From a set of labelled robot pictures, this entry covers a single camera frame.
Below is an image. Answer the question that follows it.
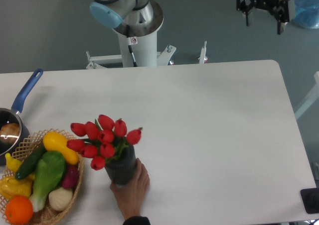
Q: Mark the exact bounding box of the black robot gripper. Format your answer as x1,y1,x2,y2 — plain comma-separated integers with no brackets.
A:
236,0,296,35

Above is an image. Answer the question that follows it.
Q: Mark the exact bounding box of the red tulip bouquet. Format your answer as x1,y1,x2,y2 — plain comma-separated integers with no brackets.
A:
67,114,143,170

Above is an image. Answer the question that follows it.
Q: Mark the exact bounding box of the dark grey ribbed vase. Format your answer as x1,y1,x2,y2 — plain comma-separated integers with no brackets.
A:
105,145,137,186

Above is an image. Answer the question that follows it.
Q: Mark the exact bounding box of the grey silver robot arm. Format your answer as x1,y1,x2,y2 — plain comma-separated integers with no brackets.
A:
90,0,296,37

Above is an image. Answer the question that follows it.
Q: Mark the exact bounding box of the dark sleeve forearm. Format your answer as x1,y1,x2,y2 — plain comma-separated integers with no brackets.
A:
123,216,151,225

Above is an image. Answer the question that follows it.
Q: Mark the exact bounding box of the person's bare hand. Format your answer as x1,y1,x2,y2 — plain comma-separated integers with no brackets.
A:
110,158,150,220

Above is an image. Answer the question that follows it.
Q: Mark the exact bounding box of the blue plastic bag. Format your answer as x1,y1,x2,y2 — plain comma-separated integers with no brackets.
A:
293,0,319,29

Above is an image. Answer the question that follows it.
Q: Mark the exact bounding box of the black device at table edge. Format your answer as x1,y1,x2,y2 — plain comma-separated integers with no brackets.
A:
300,188,319,214

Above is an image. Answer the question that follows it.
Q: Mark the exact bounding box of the yellow squash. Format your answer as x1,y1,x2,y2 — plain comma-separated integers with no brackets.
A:
43,131,79,165

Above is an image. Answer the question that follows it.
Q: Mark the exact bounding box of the purple red onion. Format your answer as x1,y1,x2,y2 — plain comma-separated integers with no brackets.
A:
61,165,79,189

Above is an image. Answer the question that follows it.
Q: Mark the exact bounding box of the green bok choy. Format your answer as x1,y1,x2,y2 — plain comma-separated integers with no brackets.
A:
29,151,66,213

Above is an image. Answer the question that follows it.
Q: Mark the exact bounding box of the white garlic bulb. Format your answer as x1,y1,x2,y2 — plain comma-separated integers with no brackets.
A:
48,187,73,211

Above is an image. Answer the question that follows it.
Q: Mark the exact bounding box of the brown bread roll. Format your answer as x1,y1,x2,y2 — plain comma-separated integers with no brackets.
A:
0,123,20,145

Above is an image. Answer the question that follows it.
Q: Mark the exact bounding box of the dark green cucumber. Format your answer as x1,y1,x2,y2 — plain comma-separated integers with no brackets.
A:
15,143,47,180

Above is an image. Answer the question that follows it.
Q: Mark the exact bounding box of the yellow banana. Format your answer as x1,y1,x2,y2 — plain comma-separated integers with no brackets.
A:
5,153,22,174

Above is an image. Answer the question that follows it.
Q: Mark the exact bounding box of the yellow bell pepper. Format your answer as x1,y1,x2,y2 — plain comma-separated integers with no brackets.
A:
0,176,33,200

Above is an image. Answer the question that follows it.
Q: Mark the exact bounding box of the orange fruit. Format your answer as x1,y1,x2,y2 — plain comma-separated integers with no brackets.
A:
4,196,33,225

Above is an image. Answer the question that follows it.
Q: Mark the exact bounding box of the white frame bar right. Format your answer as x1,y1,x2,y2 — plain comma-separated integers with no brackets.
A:
294,71,319,120

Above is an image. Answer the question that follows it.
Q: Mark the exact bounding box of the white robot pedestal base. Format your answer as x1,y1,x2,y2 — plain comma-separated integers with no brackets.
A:
85,0,209,70

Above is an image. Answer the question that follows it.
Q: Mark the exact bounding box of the black cable on pedestal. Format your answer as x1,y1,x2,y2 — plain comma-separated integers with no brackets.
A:
125,25,138,67

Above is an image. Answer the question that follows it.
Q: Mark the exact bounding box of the blue handled saucepan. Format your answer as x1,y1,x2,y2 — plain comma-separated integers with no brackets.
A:
0,69,43,166

